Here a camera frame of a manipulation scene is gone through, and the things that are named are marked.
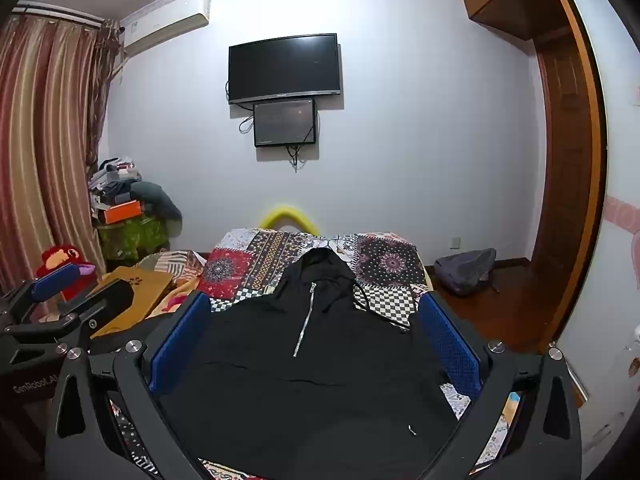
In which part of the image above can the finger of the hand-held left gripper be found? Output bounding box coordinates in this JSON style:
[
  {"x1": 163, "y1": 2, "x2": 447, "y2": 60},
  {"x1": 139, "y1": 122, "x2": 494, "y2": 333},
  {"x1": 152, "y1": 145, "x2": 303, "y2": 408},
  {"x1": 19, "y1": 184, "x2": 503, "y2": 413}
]
[
  {"x1": 7, "y1": 278, "x2": 135, "y2": 340},
  {"x1": 7, "y1": 261, "x2": 84, "y2": 326}
]

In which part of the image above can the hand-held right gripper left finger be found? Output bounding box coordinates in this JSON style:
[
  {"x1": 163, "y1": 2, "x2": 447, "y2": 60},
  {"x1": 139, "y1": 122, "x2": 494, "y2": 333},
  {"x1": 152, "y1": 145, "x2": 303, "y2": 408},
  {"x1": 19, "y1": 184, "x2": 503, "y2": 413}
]
[{"x1": 45, "y1": 290, "x2": 213, "y2": 480}]

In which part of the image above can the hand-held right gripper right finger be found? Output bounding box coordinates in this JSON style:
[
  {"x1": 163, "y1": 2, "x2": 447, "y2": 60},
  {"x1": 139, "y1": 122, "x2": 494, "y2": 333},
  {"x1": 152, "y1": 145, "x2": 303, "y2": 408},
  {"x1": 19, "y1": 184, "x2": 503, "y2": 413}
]
[{"x1": 418, "y1": 290, "x2": 584, "y2": 480}]

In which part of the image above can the black zip hoodie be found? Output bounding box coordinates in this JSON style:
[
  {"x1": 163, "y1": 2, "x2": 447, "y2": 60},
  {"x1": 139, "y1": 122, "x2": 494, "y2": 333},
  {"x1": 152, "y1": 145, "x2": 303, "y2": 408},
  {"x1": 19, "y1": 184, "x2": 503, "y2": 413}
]
[{"x1": 157, "y1": 249, "x2": 459, "y2": 480}]

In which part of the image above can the red plush toy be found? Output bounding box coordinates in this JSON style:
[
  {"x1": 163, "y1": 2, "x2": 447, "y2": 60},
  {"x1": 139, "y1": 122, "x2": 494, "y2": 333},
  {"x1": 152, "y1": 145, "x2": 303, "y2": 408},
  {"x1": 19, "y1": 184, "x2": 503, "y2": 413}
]
[{"x1": 36, "y1": 244, "x2": 96, "y2": 302}]

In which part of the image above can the tan paw-print cloth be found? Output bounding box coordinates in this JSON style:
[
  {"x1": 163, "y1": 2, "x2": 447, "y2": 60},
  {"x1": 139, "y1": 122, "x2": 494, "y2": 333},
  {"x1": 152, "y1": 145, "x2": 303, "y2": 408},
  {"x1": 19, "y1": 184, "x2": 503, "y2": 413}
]
[{"x1": 90, "y1": 266, "x2": 179, "y2": 339}]

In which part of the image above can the orange flower blanket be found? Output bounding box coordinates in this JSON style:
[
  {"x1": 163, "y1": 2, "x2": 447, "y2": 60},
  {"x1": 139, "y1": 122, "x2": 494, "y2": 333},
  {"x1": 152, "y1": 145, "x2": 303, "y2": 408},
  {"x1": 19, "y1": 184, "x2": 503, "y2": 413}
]
[{"x1": 145, "y1": 260, "x2": 212, "y2": 319}]

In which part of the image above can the green patterned cloth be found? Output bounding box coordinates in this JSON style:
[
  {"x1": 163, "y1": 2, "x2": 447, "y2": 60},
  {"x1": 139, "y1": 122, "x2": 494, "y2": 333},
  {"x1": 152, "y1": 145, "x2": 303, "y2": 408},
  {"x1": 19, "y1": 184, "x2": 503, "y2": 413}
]
[{"x1": 97, "y1": 214, "x2": 169, "y2": 264}]

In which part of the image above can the grey striped cloth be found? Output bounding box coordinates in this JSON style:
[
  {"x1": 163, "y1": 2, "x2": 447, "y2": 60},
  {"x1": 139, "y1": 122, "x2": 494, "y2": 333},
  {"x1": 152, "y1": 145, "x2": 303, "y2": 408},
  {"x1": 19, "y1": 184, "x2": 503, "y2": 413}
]
[{"x1": 134, "y1": 250, "x2": 209, "y2": 282}]

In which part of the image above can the grey backpack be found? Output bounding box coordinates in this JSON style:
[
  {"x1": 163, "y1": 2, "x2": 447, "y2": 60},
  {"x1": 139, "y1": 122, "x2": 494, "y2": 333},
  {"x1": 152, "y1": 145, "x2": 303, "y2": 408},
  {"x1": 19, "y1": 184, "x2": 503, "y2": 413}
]
[{"x1": 434, "y1": 247, "x2": 499, "y2": 297}]

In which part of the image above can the orange box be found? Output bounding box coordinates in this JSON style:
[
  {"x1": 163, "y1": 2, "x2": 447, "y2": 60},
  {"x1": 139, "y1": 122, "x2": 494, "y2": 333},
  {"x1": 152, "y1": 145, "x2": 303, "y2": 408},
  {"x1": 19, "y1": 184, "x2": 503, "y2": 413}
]
[{"x1": 98, "y1": 200, "x2": 143, "y2": 225}]

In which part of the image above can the patchwork patterned bedsheet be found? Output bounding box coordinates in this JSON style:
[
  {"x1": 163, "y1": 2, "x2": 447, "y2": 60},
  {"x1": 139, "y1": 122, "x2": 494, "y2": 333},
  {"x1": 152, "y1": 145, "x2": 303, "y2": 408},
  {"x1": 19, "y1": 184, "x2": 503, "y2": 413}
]
[{"x1": 107, "y1": 227, "x2": 522, "y2": 480}]

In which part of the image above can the dark grey clothing heap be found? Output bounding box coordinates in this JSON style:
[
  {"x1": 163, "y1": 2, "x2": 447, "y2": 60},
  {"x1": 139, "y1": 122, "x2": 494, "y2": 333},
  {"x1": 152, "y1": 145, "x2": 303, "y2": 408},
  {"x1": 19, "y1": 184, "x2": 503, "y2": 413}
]
[{"x1": 130, "y1": 180, "x2": 184, "y2": 224}]

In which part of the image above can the pile of household clutter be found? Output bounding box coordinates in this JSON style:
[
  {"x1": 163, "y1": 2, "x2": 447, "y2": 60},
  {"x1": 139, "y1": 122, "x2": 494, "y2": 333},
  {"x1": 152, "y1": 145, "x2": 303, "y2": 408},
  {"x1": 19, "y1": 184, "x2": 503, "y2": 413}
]
[{"x1": 89, "y1": 156, "x2": 144, "y2": 211}]

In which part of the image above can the striped brown curtain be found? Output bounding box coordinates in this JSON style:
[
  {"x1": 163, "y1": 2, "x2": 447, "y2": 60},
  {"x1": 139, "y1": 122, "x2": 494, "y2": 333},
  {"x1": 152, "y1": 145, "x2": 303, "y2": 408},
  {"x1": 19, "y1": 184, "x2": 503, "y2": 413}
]
[{"x1": 0, "y1": 12, "x2": 126, "y2": 295}]

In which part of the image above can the yellow foam tube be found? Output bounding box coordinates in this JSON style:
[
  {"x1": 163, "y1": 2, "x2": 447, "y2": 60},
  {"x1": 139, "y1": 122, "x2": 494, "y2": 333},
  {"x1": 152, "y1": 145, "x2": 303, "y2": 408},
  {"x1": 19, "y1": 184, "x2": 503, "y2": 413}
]
[{"x1": 257, "y1": 203, "x2": 321, "y2": 235}]

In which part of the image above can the wooden door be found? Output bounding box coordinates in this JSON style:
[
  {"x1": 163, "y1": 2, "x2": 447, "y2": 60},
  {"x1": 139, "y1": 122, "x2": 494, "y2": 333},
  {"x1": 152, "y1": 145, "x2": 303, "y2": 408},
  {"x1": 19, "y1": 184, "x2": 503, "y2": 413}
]
[{"x1": 530, "y1": 35, "x2": 597, "y2": 333}]

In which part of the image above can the curtain rod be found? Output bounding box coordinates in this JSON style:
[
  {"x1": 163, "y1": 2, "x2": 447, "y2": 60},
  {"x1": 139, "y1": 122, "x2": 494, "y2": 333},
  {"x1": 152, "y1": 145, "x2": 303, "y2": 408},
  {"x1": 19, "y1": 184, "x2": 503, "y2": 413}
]
[{"x1": 12, "y1": 4, "x2": 107, "y2": 27}]

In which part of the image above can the white air conditioner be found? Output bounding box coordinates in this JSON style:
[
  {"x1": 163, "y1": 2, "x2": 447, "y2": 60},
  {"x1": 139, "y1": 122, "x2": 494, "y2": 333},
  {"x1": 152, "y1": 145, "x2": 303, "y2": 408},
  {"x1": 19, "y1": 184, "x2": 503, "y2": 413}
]
[{"x1": 122, "y1": 0, "x2": 212, "y2": 59}]

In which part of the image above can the pink wall sticker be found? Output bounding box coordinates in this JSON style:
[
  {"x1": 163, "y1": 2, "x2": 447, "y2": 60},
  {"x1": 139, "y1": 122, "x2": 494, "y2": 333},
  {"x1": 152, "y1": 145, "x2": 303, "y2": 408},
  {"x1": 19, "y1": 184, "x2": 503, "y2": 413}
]
[{"x1": 604, "y1": 195, "x2": 640, "y2": 281}]

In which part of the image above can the small black wall monitor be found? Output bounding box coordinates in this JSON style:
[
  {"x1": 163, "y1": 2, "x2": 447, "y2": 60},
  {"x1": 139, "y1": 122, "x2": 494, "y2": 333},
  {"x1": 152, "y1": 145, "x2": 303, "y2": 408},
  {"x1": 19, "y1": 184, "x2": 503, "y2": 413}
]
[{"x1": 252, "y1": 99, "x2": 319, "y2": 149}]

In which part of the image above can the wall-mounted black television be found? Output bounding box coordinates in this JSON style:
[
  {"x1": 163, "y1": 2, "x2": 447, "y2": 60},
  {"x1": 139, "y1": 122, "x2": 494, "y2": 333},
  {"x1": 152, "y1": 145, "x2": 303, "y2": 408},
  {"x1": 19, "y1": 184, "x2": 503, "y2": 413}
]
[{"x1": 228, "y1": 33, "x2": 343, "y2": 106}]

